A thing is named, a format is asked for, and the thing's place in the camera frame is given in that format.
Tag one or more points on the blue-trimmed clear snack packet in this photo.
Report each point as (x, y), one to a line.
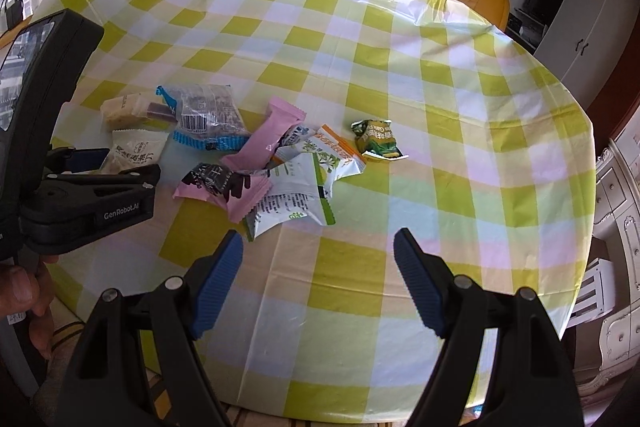
(210, 112)

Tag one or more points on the white green snack packet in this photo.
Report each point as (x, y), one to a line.
(295, 192)

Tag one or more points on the white ornate dresser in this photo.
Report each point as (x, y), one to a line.
(612, 187)

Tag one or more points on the green gold snack packet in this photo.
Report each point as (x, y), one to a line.
(377, 139)

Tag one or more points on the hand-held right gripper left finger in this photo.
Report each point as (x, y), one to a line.
(220, 277)

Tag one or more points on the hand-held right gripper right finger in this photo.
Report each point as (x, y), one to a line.
(420, 277)

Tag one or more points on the cream dark-print snack packet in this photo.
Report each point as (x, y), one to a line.
(135, 147)

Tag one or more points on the clear yellow cake packet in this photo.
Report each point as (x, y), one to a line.
(125, 109)

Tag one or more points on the plain pink snack packet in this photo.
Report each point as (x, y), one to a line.
(277, 127)

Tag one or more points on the brown wooden door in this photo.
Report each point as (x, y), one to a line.
(620, 107)

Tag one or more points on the pink black snack packet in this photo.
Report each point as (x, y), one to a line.
(235, 197)

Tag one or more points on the green checkered tablecloth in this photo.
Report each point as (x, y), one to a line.
(400, 107)

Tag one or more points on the white chair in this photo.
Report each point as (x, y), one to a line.
(595, 292)

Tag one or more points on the white orange snack packet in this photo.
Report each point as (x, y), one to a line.
(335, 154)

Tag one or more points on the person's left hand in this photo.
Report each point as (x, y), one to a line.
(20, 287)

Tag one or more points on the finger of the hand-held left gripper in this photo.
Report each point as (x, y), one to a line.
(100, 187)
(85, 159)

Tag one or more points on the white ornate furniture frame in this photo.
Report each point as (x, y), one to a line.
(615, 342)

